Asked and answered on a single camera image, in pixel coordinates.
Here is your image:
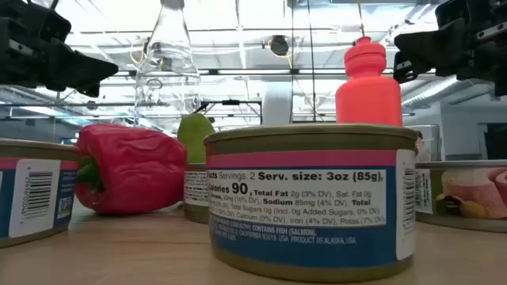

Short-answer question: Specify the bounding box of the metal food can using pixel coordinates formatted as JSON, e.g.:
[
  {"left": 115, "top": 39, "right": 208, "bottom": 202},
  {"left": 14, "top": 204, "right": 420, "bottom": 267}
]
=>
[{"left": 183, "top": 162, "right": 211, "bottom": 225}]

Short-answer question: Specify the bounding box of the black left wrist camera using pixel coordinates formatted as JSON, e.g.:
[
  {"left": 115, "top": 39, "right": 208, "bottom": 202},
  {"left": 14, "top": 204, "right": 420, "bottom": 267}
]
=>
[{"left": 38, "top": 8, "right": 74, "bottom": 44}]

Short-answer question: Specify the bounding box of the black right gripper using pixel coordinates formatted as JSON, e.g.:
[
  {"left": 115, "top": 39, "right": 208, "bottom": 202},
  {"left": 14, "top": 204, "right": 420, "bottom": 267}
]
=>
[{"left": 393, "top": 11, "right": 507, "bottom": 98}]

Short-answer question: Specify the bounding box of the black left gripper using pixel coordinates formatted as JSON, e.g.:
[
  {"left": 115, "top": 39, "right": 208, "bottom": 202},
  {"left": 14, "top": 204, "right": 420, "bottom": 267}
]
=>
[{"left": 0, "top": 15, "right": 120, "bottom": 98}]

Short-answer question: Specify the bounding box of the black round device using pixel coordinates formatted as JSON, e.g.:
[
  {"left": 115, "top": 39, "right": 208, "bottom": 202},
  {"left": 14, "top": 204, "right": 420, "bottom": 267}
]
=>
[{"left": 269, "top": 34, "right": 291, "bottom": 57}]

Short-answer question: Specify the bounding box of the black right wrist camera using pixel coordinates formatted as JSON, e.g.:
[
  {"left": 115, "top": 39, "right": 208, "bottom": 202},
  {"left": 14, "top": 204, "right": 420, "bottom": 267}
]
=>
[{"left": 434, "top": 0, "right": 476, "bottom": 28}]

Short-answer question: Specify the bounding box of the food can green label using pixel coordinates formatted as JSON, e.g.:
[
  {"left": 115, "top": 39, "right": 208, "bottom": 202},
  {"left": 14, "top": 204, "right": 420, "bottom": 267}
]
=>
[{"left": 414, "top": 159, "right": 507, "bottom": 234}]

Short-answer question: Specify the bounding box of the green pear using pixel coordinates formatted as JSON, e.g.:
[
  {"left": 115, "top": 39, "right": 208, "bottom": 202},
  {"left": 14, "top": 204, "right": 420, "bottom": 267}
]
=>
[{"left": 177, "top": 112, "right": 217, "bottom": 165}]

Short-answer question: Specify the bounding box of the salmon can blue label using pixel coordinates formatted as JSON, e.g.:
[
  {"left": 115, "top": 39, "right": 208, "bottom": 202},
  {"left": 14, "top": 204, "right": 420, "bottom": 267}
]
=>
[
  {"left": 0, "top": 137, "right": 80, "bottom": 249},
  {"left": 203, "top": 123, "right": 419, "bottom": 283}
]

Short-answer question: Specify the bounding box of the clear bottle white cap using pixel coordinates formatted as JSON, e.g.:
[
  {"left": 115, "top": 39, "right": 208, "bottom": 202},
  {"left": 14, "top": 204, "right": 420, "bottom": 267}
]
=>
[{"left": 133, "top": 0, "right": 202, "bottom": 138}]

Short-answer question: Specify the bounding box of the red bell pepper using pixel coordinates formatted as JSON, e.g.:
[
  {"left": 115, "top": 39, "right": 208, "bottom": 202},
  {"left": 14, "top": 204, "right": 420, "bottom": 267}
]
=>
[{"left": 74, "top": 122, "right": 189, "bottom": 216}]

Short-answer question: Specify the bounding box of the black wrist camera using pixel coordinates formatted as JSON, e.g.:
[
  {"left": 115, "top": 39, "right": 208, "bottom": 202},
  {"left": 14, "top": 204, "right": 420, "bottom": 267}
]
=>
[
  {"left": 434, "top": 0, "right": 476, "bottom": 28},
  {"left": 38, "top": 8, "right": 74, "bottom": 44}
]

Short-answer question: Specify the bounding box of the orange squeeze bottle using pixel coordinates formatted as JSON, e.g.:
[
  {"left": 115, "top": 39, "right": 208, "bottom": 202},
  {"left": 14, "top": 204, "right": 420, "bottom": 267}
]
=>
[{"left": 335, "top": 36, "right": 404, "bottom": 127}]

